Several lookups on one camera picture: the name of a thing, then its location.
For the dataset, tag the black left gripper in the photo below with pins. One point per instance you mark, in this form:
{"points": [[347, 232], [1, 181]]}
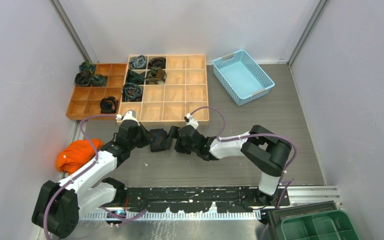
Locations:
{"points": [[147, 139]]}

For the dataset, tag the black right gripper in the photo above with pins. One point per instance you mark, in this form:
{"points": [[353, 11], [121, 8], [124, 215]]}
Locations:
{"points": [[173, 134]]}

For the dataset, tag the navy brown striped tie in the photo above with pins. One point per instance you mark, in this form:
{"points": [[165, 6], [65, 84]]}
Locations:
{"points": [[158, 142]]}

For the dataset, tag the light wooden compartment tray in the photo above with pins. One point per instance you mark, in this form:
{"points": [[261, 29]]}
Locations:
{"points": [[185, 90]]}

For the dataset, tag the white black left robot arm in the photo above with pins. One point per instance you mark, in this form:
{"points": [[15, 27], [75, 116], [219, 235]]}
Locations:
{"points": [[60, 205]]}

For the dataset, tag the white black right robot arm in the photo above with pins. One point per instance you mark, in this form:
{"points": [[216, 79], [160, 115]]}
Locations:
{"points": [[269, 152]]}

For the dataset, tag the black rolled tie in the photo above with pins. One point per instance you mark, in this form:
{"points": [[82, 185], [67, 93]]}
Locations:
{"points": [[108, 105]]}

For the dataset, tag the blue paisley rolled tie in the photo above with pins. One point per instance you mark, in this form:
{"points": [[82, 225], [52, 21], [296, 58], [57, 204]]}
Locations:
{"points": [[132, 92]]}

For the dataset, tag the dark orange wooden compartment tray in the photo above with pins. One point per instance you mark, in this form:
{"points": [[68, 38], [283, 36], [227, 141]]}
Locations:
{"points": [[85, 101]]}

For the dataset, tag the dark green rolled tie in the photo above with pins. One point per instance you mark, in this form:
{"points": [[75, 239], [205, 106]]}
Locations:
{"points": [[135, 77]]}

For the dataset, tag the orange cloth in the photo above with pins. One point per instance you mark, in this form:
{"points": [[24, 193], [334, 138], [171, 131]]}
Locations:
{"points": [[75, 156]]}

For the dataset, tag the green patterned rolled tie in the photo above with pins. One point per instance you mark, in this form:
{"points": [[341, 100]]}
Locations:
{"points": [[156, 76]]}

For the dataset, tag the green dotted rolled tie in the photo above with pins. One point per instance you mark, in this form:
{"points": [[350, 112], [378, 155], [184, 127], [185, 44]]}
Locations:
{"points": [[99, 80]]}

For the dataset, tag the grey blue rolled tie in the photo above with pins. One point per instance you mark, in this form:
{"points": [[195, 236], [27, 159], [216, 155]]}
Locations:
{"points": [[138, 62]]}

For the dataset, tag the dark brown rolled tie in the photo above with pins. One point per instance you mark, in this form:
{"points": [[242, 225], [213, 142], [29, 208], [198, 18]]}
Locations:
{"points": [[157, 62]]}

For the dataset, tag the dark striped rolled tie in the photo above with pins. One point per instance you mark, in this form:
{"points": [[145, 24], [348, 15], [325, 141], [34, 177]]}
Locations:
{"points": [[83, 79]]}

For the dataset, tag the teal patterned rolled tie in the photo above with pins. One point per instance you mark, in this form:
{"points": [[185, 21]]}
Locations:
{"points": [[88, 66]]}

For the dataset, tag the light blue plastic basket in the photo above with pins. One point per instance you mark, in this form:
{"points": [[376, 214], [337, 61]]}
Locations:
{"points": [[241, 76]]}

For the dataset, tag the green plastic bin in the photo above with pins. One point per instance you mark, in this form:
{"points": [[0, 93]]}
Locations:
{"points": [[326, 225]]}

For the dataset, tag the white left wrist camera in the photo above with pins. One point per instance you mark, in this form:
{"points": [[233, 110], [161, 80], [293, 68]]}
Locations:
{"points": [[129, 115]]}

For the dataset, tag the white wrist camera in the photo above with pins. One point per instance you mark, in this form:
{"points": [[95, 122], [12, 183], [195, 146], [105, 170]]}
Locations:
{"points": [[129, 115], [191, 121]]}

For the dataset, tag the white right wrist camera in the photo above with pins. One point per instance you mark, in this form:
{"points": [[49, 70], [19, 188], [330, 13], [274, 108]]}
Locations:
{"points": [[191, 121]]}

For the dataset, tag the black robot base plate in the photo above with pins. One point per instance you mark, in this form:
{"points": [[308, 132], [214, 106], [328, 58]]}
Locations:
{"points": [[226, 199]]}

